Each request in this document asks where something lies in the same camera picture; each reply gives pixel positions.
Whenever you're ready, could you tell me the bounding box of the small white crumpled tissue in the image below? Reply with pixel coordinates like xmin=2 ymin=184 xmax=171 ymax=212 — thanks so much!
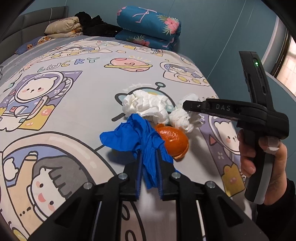
xmin=169 ymin=93 xmax=205 ymax=133

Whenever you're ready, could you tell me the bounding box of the cartoon print bed sheet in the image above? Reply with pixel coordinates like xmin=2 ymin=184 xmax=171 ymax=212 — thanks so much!
xmin=1 ymin=37 xmax=252 ymax=240

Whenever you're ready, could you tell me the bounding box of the black clothes pile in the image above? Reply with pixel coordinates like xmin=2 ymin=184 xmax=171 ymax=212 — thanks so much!
xmin=75 ymin=11 xmax=123 ymax=37

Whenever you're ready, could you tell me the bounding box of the person's right hand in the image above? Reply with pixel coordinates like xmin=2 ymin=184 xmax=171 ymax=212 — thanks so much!
xmin=237 ymin=128 xmax=288 ymax=206

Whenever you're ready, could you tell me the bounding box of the beige folded blanket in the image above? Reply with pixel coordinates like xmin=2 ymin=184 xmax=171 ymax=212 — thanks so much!
xmin=44 ymin=16 xmax=83 ymax=39

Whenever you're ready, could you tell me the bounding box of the grey padded headboard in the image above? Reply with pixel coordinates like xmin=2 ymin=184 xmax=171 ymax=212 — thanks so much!
xmin=1 ymin=6 xmax=68 ymax=48

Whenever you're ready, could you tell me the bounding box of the blue floral folded quilt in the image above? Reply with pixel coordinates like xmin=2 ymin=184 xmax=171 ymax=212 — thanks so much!
xmin=115 ymin=6 xmax=181 ymax=51

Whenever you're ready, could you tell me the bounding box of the blue cartoon pillow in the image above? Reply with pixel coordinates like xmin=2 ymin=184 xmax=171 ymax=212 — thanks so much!
xmin=15 ymin=36 xmax=51 ymax=55

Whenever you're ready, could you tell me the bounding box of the window with grey frame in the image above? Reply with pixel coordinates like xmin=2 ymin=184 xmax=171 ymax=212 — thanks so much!
xmin=262 ymin=17 xmax=295 ymax=100

